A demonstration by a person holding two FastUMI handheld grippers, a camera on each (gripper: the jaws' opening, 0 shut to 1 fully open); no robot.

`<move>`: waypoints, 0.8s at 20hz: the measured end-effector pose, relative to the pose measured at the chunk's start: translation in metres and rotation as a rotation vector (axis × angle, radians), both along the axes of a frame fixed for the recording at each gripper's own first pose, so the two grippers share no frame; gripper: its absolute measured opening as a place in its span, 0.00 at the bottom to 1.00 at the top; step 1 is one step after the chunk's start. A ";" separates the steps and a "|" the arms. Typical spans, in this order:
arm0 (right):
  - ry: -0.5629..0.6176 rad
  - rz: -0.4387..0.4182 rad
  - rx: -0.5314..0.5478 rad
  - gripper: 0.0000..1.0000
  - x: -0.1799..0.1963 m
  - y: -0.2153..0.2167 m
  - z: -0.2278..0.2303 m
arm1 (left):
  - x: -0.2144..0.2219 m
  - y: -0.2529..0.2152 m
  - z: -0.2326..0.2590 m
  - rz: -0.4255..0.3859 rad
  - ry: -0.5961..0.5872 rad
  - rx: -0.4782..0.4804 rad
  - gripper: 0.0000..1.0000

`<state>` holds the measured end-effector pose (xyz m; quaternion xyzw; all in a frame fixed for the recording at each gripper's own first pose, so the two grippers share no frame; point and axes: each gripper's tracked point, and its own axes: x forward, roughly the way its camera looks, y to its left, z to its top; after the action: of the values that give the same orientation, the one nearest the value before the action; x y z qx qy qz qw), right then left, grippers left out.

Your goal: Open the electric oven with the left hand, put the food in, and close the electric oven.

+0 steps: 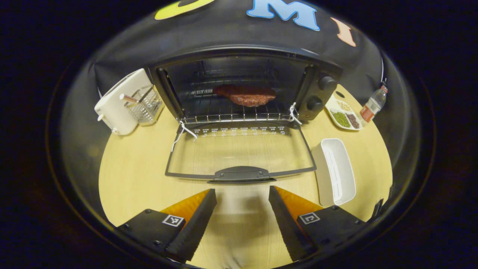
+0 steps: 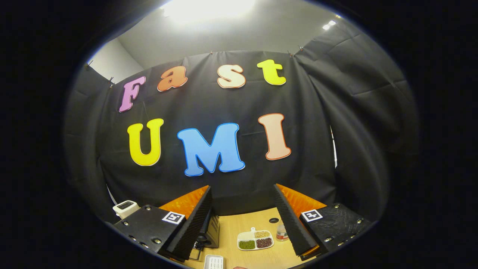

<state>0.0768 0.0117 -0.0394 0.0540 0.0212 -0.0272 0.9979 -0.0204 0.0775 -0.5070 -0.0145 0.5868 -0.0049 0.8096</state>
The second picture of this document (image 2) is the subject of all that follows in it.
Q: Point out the black electric oven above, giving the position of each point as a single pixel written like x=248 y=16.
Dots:
x=211 y=233

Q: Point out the black table grommet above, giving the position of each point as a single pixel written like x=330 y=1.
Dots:
x=273 y=220

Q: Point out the white divided tray of beans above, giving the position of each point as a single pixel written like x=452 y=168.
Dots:
x=244 y=236

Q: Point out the white toaster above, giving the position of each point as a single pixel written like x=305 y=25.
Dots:
x=125 y=206

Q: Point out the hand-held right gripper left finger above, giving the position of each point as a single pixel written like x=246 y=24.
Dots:
x=194 y=228

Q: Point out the clear plastic bottle red label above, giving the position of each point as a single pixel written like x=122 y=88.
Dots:
x=281 y=233

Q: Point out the large ceiling light panel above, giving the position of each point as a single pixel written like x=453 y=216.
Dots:
x=209 y=9

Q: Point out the small white rectangular dish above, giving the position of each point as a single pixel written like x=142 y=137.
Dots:
x=213 y=261

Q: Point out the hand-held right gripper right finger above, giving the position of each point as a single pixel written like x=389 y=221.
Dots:
x=295 y=231

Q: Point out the small ceiling light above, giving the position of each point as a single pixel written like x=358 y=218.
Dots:
x=328 y=25

